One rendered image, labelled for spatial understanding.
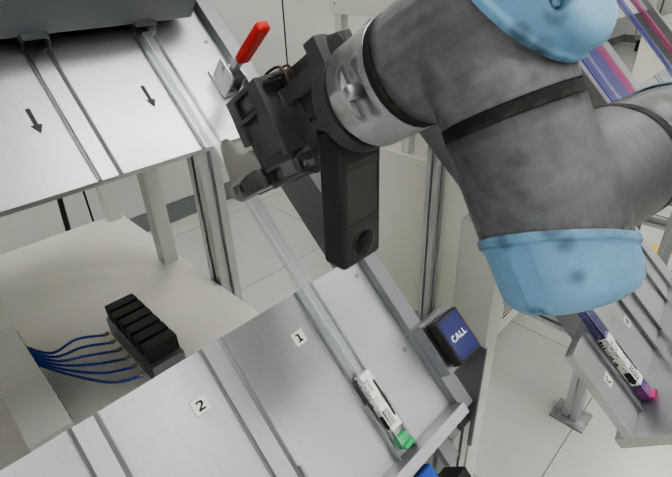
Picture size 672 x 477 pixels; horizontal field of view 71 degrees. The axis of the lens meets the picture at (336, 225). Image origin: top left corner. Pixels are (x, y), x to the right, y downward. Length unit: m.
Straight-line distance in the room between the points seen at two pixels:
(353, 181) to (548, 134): 0.16
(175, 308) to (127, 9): 0.51
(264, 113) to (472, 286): 0.45
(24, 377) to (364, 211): 0.56
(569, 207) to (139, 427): 0.34
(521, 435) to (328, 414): 1.06
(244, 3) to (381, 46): 2.34
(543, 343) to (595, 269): 1.52
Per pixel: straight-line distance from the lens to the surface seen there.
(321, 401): 0.48
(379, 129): 0.30
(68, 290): 1.03
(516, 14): 0.24
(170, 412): 0.43
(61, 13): 0.55
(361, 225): 0.39
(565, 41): 0.24
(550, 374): 1.68
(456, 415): 0.54
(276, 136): 0.37
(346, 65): 0.30
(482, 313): 0.74
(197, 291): 0.92
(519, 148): 0.24
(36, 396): 0.76
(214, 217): 0.85
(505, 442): 1.47
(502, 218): 0.25
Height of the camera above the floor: 1.15
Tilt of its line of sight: 29 degrees down
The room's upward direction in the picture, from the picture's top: 2 degrees counter-clockwise
